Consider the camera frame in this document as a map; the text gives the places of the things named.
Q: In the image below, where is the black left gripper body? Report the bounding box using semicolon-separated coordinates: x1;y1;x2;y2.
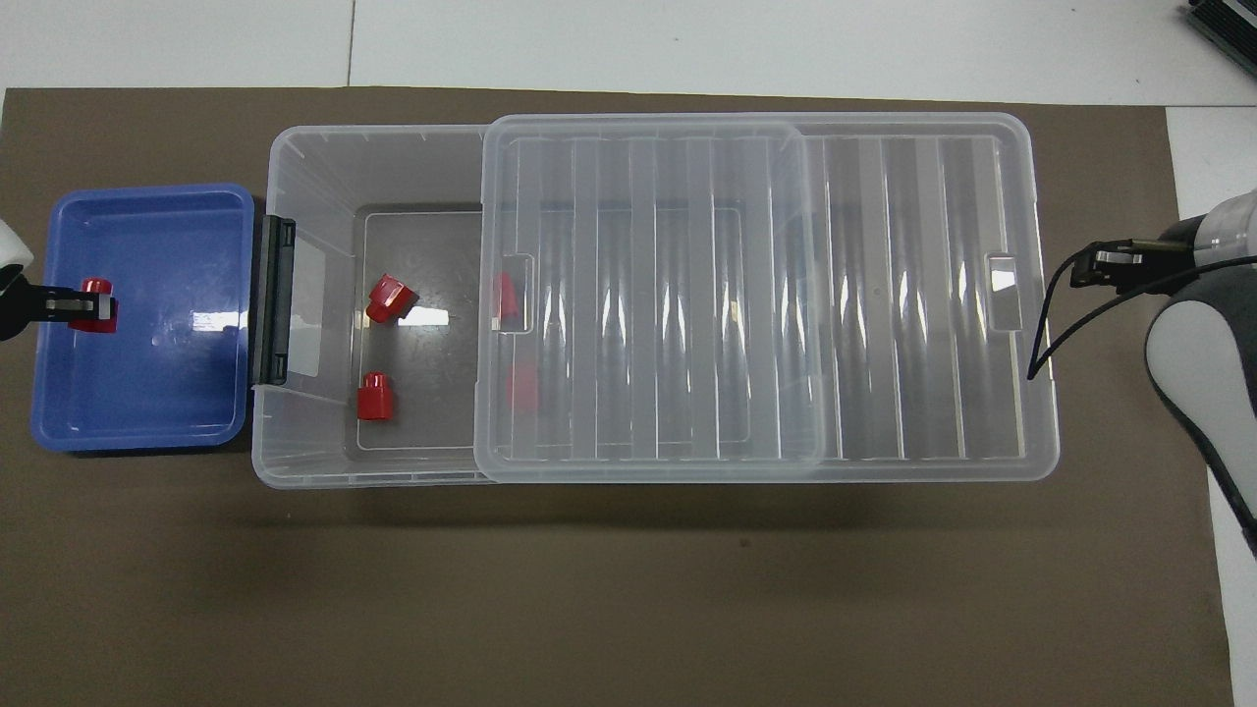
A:
0;275;45;342

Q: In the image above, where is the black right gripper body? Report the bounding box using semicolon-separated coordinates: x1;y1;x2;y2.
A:
1159;216;1211;271

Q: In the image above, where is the clear plastic box lid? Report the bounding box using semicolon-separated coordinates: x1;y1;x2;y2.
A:
473;112;1063;485

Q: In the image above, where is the blue plastic tray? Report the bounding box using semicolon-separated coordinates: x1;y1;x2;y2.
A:
28;182;259;456

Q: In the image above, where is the dark ribbed box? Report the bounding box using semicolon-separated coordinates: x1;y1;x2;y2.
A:
1182;0;1257;79

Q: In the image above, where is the clear plastic storage box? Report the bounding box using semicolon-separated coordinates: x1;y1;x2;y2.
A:
249;123;832;490

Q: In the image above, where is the brown table mat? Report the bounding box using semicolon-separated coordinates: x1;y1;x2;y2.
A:
0;85;1237;707

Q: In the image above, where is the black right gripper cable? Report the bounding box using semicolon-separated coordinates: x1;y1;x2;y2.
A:
1025;239;1257;383

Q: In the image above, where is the black box latch handle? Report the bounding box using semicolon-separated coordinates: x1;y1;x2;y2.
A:
251;213;299;387

